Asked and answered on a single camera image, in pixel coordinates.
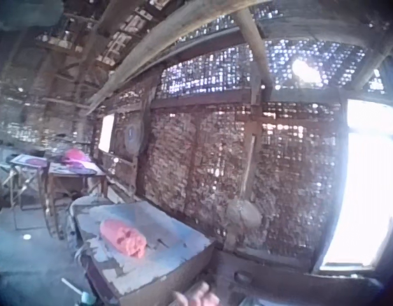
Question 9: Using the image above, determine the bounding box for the person's right hand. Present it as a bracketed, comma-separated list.
[172, 281, 220, 306]

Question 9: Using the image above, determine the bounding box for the grey topped wooden table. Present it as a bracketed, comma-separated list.
[71, 200, 217, 306]

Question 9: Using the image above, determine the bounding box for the pink crochet yarn pile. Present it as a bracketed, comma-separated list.
[99, 217, 148, 258]

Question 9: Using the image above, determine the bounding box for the white and teal tool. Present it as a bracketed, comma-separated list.
[60, 277, 97, 306]

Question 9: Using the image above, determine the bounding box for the round metal basin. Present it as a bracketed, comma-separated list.
[68, 194, 111, 224]

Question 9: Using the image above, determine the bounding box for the wooden table with pink bag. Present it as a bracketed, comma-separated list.
[44, 147, 108, 237]

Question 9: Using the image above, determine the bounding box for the folding table with cloth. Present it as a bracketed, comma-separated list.
[0, 152, 48, 231]

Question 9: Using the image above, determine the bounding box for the hanging long handled scoop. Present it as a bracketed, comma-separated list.
[225, 133, 264, 231]

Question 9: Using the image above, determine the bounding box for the round woven wall tray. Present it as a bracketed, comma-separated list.
[122, 122, 146, 157]

